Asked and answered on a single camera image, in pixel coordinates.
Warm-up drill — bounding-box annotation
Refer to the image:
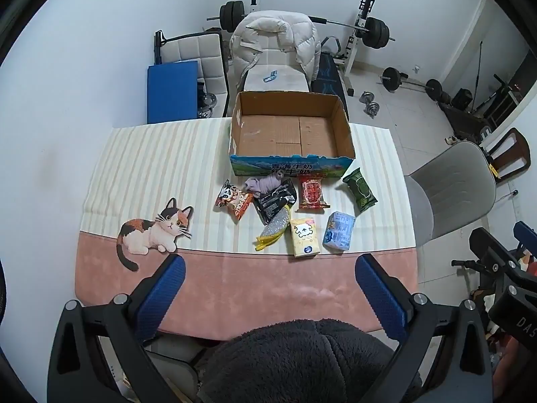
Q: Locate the blue tissue pack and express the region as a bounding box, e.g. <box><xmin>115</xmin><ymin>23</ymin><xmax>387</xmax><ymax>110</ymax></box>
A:
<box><xmin>322</xmin><ymin>211</ymin><xmax>356</xmax><ymax>252</ymax></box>

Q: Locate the green snack packet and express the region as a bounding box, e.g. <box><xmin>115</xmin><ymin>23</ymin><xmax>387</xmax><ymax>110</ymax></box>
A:
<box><xmin>342</xmin><ymin>168</ymin><xmax>378</xmax><ymax>213</ymax></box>

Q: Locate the orange panda snack packet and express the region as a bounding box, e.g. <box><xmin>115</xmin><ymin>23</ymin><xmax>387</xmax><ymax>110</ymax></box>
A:
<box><xmin>215</xmin><ymin>180</ymin><xmax>253</xmax><ymax>221</ymax></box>

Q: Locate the red snack packet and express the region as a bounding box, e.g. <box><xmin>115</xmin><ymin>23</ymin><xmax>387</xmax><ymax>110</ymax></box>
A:
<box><xmin>299</xmin><ymin>175</ymin><xmax>330</xmax><ymax>210</ymax></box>

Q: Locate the silver yellow scrub sponge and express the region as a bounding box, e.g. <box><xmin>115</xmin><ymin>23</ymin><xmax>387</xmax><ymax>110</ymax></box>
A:
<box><xmin>255</xmin><ymin>206</ymin><xmax>290</xmax><ymax>251</ymax></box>

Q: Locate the black snack packet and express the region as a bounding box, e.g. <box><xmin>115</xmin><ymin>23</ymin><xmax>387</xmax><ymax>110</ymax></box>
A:
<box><xmin>253</xmin><ymin>178</ymin><xmax>298</xmax><ymax>225</ymax></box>

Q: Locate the purple cloth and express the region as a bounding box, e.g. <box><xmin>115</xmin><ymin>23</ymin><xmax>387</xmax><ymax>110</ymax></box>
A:
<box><xmin>243</xmin><ymin>171</ymin><xmax>284</xmax><ymax>197</ymax></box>

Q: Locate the dark fleece clothing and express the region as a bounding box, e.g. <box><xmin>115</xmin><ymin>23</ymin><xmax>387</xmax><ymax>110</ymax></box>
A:
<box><xmin>196</xmin><ymin>319</ymin><xmax>394</xmax><ymax>402</ymax></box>

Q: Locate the grey swivel chair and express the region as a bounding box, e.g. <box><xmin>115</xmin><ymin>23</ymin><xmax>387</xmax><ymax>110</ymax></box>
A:
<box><xmin>405</xmin><ymin>141</ymin><xmax>497</xmax><ymax>247</ymax></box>

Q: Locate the brown wooden chair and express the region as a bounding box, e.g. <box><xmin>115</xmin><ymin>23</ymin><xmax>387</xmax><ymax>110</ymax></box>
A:
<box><xmin>484</xmin><ymin>127</ymin><xmax>532</xmax><ymax>186</ymax></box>

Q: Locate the striped pink cat tablecloth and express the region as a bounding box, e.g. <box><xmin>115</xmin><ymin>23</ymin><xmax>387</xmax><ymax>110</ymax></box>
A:
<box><xmin>75</xmin><ymin>118</ymin><xmax>418</xmax><ymax>340</ymax></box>

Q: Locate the chrome dumbbell pair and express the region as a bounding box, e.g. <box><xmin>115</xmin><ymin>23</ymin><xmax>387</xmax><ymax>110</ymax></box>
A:
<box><xmin>358</xmin><ymin>91</ymin><xmax>380</xmax><ymax>118</ymax></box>

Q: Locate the open cardboard box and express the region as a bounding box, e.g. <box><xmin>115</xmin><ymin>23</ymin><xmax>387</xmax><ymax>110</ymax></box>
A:
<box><xmin>229</xmin><ymin>91</ymin><xmax>356</xmax><ymax>178</ymax></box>

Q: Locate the blue folded mat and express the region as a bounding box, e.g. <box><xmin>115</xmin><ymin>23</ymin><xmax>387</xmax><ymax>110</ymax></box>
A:
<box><xmin>147</xmin><ymin>61</ymin><xmax>197</xmax><ymax>124</ymax></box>

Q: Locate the floor barbell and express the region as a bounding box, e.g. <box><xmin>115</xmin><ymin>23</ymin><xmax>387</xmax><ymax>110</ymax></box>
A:
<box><xmin>381</xmin><ymin>66</ymin><xmax>443</xmax><ymax>101</ymax></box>

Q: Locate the black weight bench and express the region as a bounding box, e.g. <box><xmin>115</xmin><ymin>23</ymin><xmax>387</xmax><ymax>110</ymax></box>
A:
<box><xmin>310</xmin><ymin>36</ymin><xmax>348</xmax><ymax>112</ymax></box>

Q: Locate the blue wrapper on chair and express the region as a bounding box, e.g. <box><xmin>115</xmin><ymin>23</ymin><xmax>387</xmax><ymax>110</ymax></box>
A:
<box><xmin>263</xmin><ymin>70</ymin><xmax>278</xmax><ymax>83</ymax></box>

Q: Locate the white padded chair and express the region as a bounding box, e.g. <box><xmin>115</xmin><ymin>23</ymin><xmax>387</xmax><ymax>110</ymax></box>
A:
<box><xmin>243</xmin><ymin>64</ymin><xmax>309</xmax><ymax>92</ymax></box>

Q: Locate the white leather bench chair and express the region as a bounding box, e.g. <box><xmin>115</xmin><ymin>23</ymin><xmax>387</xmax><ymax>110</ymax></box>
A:
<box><xmin>153</xmin><ymin>27</ymin><xmax>229</xmax><ymax>118</ymax></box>

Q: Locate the barbell on rack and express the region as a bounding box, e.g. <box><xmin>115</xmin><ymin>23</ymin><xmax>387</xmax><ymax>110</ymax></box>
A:
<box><xmin>205</xmin><ymin>0</ymin><xmax>396</xmax><ymax>78</ymax></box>

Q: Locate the white puffer jacket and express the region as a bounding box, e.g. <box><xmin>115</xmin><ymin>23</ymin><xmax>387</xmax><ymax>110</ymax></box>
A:
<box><xmin>232</xmin><ymin>35</ymin><xmax>317</xmax><ymax>92</ymax></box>

